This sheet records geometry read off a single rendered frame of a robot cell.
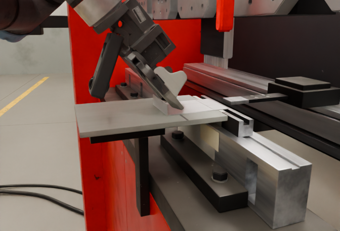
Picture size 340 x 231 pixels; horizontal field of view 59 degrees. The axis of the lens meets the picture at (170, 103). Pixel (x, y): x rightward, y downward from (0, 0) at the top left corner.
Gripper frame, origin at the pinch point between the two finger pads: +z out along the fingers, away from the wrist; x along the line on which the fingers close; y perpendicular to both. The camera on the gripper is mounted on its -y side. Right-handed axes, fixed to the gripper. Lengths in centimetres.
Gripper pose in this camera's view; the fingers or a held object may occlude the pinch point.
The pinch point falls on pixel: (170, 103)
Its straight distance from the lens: 59.5
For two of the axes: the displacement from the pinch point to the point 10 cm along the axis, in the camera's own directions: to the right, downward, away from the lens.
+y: 7.2, -6.9, 1.0
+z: 6.0, 6.8, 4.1
